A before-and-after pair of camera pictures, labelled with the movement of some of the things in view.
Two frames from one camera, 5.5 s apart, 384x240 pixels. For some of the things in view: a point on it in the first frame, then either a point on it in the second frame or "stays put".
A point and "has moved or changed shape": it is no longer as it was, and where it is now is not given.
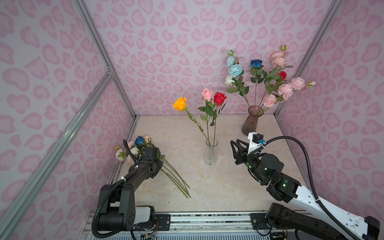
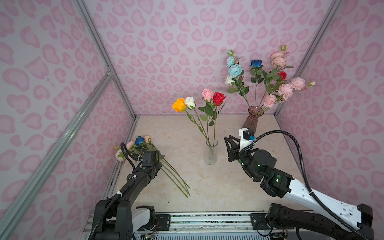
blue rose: [138, 140] stays put
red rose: [219, 98] stays put
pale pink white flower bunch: [122, 154] has moved or changed shape
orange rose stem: [179, 104] stays put
